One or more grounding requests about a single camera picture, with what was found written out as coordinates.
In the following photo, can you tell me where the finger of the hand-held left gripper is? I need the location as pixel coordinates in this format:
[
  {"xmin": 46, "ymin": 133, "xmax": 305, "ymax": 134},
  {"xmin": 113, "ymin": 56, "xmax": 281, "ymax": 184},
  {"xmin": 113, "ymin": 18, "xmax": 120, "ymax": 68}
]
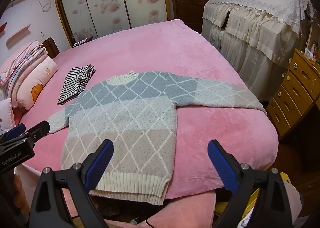
[
  {"xmin": 15, "ymin": 120, "xmax": 50, "ymax": 143},
  {"xmin": 0, "ymin": 123, "xmax": 27, "ymax": 141}
]

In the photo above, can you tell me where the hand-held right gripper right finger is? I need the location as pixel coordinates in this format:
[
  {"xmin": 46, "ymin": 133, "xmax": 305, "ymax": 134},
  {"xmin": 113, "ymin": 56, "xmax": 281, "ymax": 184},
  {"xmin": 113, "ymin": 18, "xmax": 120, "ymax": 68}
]
[{"xmin": 207, "ymin": 139, "xmax": 293, "ymax": 228}]

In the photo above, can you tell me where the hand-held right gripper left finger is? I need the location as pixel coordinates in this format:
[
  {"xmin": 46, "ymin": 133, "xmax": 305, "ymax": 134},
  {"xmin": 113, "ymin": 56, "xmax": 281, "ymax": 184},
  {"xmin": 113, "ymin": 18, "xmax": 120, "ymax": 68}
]
[{"xmin": 29, "ymin": 139, "xmax": 115, "ymax": 228}]

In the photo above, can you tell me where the diamond pattern knit sweater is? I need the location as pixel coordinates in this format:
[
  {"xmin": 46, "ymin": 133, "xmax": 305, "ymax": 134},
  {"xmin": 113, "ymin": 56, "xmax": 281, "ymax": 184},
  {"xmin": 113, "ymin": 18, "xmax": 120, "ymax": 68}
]
[{"xmin": 46, "ymin": 70, "xmax": 267, "ymax": 205}]

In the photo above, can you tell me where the person's left hand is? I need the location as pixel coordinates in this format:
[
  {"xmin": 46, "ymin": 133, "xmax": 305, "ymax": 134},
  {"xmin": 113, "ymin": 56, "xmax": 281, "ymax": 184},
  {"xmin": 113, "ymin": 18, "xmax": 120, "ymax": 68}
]
[{"xmin": 14, "ymin": 175, "xmax": 29, "ymax": 215}]

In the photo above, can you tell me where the embroidered white cushion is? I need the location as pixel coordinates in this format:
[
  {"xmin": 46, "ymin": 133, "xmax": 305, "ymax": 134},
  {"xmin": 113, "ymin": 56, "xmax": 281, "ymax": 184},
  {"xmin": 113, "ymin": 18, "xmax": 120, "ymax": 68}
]
[{"xmin": 0, "ymin": 98, "xmax": 15, "ymax": 135}]

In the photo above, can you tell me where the cartoon print folded quilt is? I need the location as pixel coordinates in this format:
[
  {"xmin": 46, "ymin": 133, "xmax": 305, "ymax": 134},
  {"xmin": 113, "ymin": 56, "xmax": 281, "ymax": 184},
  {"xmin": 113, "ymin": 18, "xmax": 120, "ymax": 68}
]
[{"xmin": 11, "ymin": 55, "xmax": 58, "ymax": 111}]

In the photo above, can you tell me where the striped folded garment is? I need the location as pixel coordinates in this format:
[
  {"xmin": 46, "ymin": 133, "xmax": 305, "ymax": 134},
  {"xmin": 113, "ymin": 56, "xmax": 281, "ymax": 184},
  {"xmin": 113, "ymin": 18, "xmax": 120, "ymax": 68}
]
[{"xmin": 57, "ymin": 64, "xmax": 96, "ymax": 105}]

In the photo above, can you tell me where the pink bed base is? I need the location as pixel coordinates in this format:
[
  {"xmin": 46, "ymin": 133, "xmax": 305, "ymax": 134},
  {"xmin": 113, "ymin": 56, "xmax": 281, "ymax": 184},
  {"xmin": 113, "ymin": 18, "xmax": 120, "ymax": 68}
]
[{"xmin": 15, "ymin": 165, "xmax": 217, "ymax": 228}]

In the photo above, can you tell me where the yellow plastic stool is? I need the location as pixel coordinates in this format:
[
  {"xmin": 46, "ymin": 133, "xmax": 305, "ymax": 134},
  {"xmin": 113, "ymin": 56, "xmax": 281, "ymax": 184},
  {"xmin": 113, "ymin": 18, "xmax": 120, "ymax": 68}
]
[{"xmin": 216, "ymin": 172, "xmax": 292, "ymax": 228}]

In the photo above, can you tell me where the folded pink quilt stack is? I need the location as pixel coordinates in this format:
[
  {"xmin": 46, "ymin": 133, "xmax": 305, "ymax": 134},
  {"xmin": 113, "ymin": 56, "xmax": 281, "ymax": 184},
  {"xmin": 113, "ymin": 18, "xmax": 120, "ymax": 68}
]
[{"xmin": 0, "ymin": 40, "xmax": 42, "ymax": 86}]

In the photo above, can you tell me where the dark wooden headboard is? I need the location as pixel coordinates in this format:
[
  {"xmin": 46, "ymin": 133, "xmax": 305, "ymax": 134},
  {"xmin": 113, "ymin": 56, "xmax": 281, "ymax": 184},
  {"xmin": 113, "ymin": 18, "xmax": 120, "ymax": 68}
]
[{"xmin": 41, "ymin": 37, "xmax": 60, "ymax": 60}]

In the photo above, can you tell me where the pink fleece blanket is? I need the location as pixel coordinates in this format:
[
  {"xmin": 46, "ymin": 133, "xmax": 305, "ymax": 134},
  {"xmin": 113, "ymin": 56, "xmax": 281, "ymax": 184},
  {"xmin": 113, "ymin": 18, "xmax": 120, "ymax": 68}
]
[{"xmin": 14, "ymin": 19, "xmax": 279, "ymax": 200}]

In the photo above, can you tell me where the wooden drawer chest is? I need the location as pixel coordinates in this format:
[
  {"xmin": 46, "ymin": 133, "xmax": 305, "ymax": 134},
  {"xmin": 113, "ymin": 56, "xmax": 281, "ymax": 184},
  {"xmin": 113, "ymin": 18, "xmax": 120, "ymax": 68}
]
[{"xmin": 266, "ymin": 48, "xmax": 320, "ymax": 140}]

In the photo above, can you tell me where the cream ruffled furniture cover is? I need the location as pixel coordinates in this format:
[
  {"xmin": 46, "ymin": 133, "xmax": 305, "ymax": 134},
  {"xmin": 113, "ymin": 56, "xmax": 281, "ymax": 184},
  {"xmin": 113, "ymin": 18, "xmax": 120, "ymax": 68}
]
[{"xmin": 201, "ymin": 0, "xmax": 310, "ymax": 101}]

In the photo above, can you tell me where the floral sliding door wardrobe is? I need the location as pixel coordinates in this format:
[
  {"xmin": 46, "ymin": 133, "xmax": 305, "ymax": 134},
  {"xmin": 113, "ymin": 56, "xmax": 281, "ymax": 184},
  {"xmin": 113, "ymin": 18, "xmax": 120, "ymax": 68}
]
[{"xmin": 51, "ymin": 0, "xmax": 175, "ymax": 47}]

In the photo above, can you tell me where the white lace cloth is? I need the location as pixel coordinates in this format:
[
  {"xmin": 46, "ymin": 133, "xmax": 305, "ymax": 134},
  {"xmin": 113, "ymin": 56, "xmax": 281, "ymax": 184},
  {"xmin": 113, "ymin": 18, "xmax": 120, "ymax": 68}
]
[{"xmin": 205, "ymin": 0, "xmax": 307, "ymax": 35}]

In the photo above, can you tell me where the black floor cable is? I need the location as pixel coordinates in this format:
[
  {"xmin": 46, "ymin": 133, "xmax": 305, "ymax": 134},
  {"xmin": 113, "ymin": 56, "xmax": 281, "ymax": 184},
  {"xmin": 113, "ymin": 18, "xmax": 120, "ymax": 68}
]
[{"xmin": 130, "ymin": 219, "xmax": 157, "ymax": 228}]

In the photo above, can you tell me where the pink wall shelf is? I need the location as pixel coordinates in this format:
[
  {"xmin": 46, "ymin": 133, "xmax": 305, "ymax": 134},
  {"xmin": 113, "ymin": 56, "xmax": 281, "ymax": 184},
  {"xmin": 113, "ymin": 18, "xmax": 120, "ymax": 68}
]
[{"xmin": 6, "ymin": 24, "xmax": 31, "ymax": 46}]

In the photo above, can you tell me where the white air conditioner cable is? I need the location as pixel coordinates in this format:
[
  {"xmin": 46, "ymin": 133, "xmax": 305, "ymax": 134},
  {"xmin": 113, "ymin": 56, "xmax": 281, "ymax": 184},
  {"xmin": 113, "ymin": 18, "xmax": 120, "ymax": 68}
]
[{"xmin": 37, "ymin": 0, "xmax": 52, "ymax": 13}]

